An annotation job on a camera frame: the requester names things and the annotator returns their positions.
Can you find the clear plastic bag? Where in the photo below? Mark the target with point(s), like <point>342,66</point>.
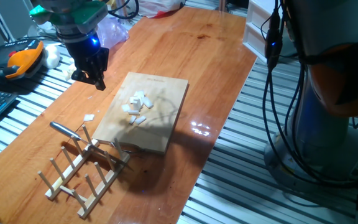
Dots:
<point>113,31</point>

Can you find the white drawer box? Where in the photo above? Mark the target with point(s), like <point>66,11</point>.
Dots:
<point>253,37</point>

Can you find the spare white radish piece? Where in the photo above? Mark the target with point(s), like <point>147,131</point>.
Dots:
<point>69,71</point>

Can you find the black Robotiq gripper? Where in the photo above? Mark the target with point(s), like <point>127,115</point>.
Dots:
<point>85,54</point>

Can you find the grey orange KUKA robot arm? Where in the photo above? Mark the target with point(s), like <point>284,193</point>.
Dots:
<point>328,18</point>

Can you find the white red-printed plastic bag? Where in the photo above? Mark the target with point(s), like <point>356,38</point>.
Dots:
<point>163,6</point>

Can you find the wooden cutting board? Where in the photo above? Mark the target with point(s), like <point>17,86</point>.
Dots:
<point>163,124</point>

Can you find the steel cleaver knife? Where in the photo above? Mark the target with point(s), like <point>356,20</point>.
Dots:
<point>64,129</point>

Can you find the large white radish lump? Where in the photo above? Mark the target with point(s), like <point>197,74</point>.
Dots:
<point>53,57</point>

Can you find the white radish chunk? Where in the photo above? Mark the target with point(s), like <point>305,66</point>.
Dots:
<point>139,94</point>

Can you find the wooden peg dish rack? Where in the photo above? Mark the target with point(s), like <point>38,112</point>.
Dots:
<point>70,174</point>

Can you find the orange black teach pendant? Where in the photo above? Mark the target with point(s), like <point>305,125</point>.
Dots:
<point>23,60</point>

